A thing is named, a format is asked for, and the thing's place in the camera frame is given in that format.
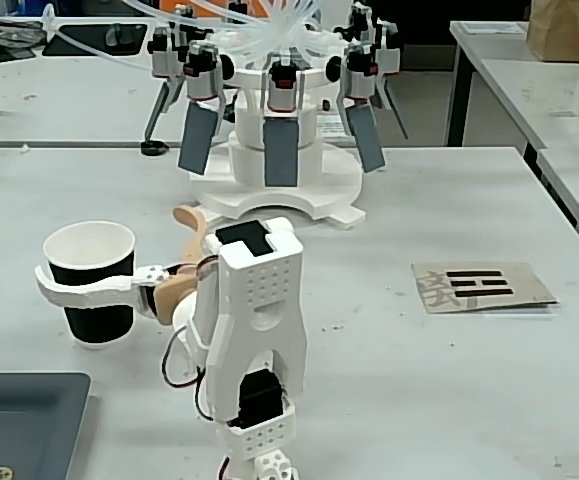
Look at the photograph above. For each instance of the grey paddle dispenser unit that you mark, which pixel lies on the grey paddle dispenser unit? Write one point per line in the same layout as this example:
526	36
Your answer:
386	45
164	55
199	135
281	150
369	135

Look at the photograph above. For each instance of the brown paper bag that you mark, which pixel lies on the brown paper bag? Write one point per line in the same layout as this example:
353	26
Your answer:
569	30

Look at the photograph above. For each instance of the tan gripper, black servo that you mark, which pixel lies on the tan gripper, black servo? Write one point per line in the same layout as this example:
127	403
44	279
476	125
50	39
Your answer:
150	274

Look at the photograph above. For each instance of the translucent tube bundle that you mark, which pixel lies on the translucent tube bundle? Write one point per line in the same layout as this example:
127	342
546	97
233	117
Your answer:
279	25

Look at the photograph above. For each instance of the small black round cap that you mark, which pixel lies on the small black round cap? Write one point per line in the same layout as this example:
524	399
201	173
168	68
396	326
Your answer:
152	147

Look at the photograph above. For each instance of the black paper cup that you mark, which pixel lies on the black paper cup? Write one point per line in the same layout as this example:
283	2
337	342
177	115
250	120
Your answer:
99	320

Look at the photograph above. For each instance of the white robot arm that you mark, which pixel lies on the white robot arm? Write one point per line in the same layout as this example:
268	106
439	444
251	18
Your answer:
264	310

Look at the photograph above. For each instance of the white round dispenser base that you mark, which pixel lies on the white round dispenser base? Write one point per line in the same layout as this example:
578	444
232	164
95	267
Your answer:
339	185

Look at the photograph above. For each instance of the grey background table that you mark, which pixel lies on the grey background table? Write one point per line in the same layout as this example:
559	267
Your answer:
489	47

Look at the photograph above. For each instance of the cardboard card with black bars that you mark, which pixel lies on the cardboard card with black bars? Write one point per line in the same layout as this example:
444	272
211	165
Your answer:
514	292

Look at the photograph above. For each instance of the white paper stack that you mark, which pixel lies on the white paper stack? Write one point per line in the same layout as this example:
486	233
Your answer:
494	27

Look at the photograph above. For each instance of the dark grey tray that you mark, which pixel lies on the dark grey tray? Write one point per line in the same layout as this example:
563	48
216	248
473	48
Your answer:
19	425

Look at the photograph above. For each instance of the printed paper sheet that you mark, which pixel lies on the printed paper sheet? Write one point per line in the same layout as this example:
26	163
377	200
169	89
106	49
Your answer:
331	125

